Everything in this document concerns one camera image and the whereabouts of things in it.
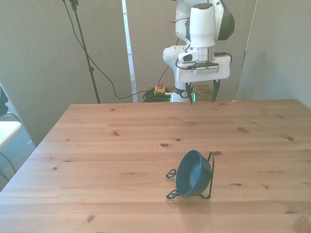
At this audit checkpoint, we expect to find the white side table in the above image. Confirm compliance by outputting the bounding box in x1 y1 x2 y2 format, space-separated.
0 120 23 149

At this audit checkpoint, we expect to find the black tripod stand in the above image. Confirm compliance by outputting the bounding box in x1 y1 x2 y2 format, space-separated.
62 0 102 104

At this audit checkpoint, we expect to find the dark blue bowl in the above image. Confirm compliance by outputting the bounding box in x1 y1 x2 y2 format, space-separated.
175 150 212 197

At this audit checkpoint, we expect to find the black wire dish rack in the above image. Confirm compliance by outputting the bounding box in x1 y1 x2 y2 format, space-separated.
166 151 215 200

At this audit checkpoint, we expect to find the coiled green cable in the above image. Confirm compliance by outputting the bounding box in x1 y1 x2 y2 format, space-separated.
141 88 174 103

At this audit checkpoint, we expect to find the black floor cable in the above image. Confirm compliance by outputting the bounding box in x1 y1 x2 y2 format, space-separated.
0 151 17 182

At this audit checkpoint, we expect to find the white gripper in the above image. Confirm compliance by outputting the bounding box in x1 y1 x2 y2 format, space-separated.
176 54 231 106

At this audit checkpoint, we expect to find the long black hanging cable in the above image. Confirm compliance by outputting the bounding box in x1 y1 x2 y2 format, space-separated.
62 0 149 100

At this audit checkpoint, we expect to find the white perforated upright rail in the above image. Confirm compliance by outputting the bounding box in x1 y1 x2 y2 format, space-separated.
121 0 138 103

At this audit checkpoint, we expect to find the red emergency stop button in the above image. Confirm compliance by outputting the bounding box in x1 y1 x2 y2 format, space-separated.
154 82 166 95

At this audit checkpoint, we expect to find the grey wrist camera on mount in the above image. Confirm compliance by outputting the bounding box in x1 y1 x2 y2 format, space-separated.
186 62 221 75

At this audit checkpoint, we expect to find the black object beside side table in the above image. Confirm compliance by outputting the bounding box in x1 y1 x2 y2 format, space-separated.
0 84 9 117

